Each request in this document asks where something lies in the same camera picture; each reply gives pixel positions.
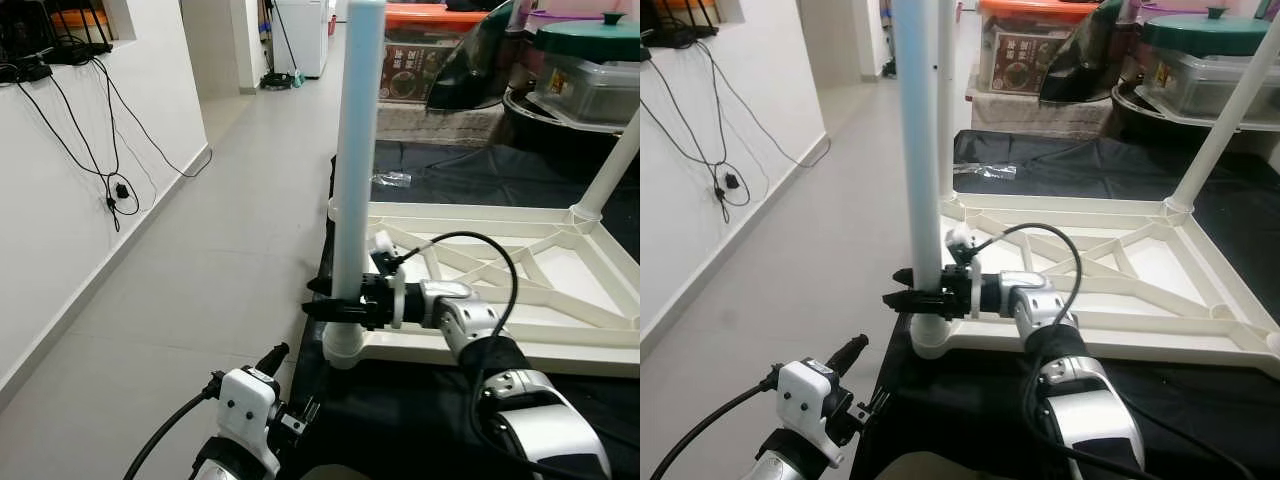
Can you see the white plastic table leg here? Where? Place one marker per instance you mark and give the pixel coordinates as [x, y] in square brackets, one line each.
[358, 150]
[1225, 120]
[918, 150]
[610, 170]
[949, 100]

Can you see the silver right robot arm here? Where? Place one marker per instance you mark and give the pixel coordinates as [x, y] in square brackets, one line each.
[1085, 410]
[520, 410]

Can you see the white plastic children table top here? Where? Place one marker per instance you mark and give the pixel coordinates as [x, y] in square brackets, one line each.
[1150, 345]
[560, 345]

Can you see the clear adhesive tape patch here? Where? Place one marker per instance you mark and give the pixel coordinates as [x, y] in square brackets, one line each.
[990, 171]
[390, 181]

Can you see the black table cloth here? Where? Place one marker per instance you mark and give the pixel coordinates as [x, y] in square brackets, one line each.
[480, 175]
[1080, 165]

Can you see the beige quilted cover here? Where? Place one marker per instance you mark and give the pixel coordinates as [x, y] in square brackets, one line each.
[440, 122]
[1040, 115]

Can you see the small black charger plug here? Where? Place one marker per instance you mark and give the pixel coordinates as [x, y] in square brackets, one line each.
[731, 181]
[121, 189]

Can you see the red printed box orange lid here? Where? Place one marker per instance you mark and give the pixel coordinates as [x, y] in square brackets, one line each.
[1010, 65]
[410, 70]

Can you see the black bag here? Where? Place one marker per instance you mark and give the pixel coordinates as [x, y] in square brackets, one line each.
[470, 75]
[1080, 70]

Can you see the white cabinet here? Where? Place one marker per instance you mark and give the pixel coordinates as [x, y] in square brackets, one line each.
[305, 35]

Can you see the translucent plastic container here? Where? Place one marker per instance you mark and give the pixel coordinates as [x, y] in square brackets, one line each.
[590, 90]
[1190, 85]

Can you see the black router with antennas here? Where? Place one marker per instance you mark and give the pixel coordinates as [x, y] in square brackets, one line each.
[70, 50]
[685, 35]

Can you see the green pot lid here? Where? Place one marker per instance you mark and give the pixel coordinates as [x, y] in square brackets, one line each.
[590, 42]
[1200, 35]

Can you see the black power strip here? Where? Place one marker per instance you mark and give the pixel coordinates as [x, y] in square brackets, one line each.
[25, 72]

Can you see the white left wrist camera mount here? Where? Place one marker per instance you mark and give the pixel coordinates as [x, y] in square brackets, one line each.
[245, 405]
[808, 395]

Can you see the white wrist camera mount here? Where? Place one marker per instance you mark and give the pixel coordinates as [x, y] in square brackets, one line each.
[808, 395]
[245, 405]
[382, 243]
[958, 237]

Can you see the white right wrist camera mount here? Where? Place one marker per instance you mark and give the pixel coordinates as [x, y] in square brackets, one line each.
[958, 237]
[382, 243]

